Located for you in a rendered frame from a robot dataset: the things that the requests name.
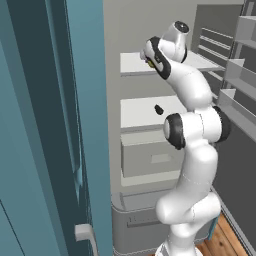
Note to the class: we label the grey fridge crisper drawer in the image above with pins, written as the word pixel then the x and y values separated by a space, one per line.
pixel 143 156

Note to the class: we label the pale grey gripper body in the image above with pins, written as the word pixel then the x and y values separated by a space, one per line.
pixel 143 55

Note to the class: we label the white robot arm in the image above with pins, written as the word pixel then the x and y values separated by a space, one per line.
pixel 196 160

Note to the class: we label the yellow-green pear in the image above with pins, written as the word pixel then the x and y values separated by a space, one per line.
pixel 151 63

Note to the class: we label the grey fridge door bin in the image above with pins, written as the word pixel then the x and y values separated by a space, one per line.
pixel 238 113
pixel 241 75
pixel 247 31

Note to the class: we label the grey fridge door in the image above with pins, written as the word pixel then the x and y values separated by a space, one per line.
pixel 240 160

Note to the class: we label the small dark oval object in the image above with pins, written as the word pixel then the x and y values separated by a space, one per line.
pixel 159 109

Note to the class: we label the white fridge shelf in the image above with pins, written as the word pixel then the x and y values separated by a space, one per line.
pixel 133 63
pixel 140 111

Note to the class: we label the grey fridge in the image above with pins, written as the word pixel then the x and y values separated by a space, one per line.
pixel 113 100

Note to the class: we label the grey freezer drawer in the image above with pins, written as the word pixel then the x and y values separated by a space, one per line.
pixel 133 233

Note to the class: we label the teal tall cabinet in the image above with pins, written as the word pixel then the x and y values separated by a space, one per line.
pixel 40 126

